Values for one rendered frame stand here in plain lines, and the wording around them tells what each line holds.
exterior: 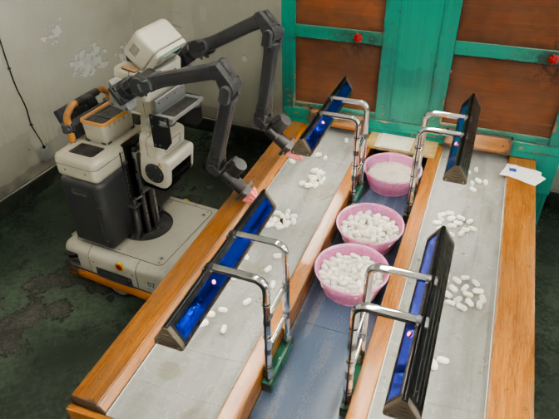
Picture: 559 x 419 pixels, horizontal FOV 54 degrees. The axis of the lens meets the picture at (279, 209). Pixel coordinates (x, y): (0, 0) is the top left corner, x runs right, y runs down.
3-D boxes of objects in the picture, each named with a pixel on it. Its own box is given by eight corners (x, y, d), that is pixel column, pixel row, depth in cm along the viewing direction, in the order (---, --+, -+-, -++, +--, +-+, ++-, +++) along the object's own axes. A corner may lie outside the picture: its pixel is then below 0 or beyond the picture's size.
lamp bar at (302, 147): (290, 154, 206) (289, 136, 202) (336, 90, 253) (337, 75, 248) (310, 157, 203) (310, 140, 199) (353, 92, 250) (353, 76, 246)
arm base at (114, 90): (126, 77, 224) (106, 88, 216) (136, 68, 219) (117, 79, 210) (139, 95, 227) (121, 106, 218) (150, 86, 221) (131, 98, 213)
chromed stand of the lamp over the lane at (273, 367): (214, 375, 169) (199, 268, 143) (239, 328, 184) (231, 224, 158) (270, 393, 163) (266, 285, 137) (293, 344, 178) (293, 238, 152)
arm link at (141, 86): (234, 51, 195) (220, 62, 188) (246, 86, 202) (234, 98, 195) (140, 69, 217) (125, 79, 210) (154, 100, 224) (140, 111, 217)
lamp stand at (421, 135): (402, 223, 230) (416, 128, 204) (410, 197, 245) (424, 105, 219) (447, 232, 225) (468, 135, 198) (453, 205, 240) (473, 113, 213)
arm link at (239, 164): (215, 157, 229) (205, 168, 223) (229, 142, 221) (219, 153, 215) (236, 176, 231) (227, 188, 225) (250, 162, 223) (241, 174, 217)
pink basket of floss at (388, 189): (379, 206, 240) (382, 188, 234) (351, 175, 260) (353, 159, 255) (431, 193, 248) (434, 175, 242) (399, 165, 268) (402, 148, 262)
